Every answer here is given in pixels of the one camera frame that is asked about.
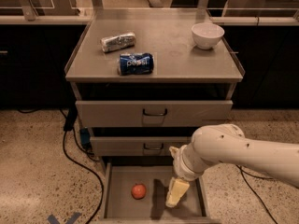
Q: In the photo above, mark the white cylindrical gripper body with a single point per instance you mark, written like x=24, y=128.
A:
x=179, y=166

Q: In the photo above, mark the red apple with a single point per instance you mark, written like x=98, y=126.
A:
x=138, y=191

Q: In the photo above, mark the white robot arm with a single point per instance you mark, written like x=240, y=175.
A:
x=226, y=143

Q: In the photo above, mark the grey top drawer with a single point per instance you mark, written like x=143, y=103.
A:
x=152, y=113

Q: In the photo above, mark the grey open bottom drawer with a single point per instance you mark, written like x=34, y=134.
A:
x=119, y=207

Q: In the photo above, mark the grey middle drawer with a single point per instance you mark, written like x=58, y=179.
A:
x=136, y=146

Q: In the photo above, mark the grey metal drawer cabinet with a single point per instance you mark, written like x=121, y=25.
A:
x=182, y=71

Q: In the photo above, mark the blue power adapter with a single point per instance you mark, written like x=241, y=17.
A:
x=84, y=137

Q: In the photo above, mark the blue pepsi can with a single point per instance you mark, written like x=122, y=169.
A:
x=136, y=64

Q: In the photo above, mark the white ceramic bowl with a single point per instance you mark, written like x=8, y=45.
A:
x=207, y=35

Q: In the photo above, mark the silver foil snack bag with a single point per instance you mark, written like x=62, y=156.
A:
x=117, y=42

